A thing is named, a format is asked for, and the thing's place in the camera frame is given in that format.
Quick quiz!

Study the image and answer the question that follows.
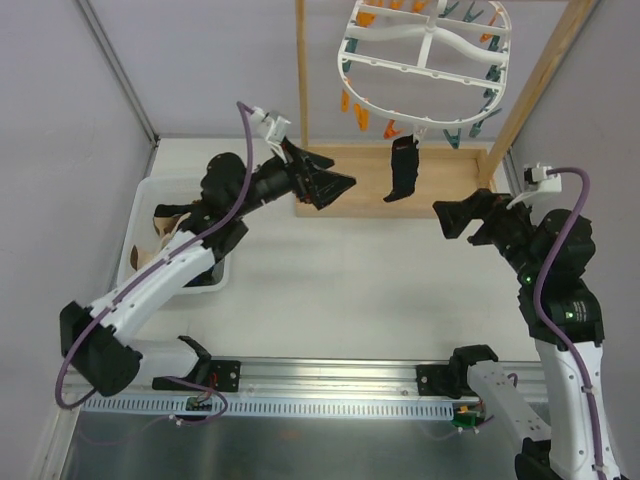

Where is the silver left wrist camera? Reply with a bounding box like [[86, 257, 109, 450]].
[[250, 106, 291, 149]]

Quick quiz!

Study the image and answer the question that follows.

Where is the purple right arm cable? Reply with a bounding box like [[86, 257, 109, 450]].
[[531, 168, 606, 471]]

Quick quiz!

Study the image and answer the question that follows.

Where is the white perforated plastic basket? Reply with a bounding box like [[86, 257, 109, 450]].
[[116, 174, 201, 285]]

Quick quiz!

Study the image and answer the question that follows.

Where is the navy santa sock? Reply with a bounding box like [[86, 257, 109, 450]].
[[383, 135, 420, 203]]

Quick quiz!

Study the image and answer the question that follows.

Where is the aluminium mounting rail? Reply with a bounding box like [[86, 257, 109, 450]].
[[60, 352, 556, 399]]

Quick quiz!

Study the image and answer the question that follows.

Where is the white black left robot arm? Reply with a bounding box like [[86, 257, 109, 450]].
[[60, 140, 356, 397]]

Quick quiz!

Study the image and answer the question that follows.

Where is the white plastic clip hanger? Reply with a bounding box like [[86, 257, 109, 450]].
[[337, 1, 512, 130]]

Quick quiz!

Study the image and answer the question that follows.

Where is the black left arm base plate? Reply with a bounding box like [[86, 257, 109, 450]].
[[152, 359, 242, 393]]

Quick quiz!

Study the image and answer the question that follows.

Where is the orange clothespin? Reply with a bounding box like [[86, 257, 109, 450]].
[[340, 90, 351, 113], [353, 103, 370, 132], [383, 119, 404, 140]]

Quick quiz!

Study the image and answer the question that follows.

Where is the pile of dark socks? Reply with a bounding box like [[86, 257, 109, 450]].
[[153, 200, 202, 219]]

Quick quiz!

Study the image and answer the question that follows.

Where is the white slotted cable duct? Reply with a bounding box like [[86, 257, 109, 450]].
[[83, 394, 455, 421]]

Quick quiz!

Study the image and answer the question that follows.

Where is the white clothespin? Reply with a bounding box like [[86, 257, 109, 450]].
[[412, 125, 429, 149]]

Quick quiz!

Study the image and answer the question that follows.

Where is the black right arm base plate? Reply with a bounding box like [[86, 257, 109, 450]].
[[415, 364, 476, 400]]

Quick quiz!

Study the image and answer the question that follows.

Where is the beige brown sock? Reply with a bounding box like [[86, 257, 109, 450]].
[[129, 213, 191, 272]]

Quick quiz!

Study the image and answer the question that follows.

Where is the wooden hanger stand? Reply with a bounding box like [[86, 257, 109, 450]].
[[295, 1, 594, 218]]

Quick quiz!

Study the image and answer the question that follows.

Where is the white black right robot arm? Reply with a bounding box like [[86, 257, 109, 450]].
[[421, 189, 625, 479]]

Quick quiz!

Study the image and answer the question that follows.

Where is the teal clothespin near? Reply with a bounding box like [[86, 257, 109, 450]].
[[443, 128, 462, 150]]

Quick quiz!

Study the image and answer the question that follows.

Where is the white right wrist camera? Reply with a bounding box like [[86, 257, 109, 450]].
[[506, 164, 562, 210]]

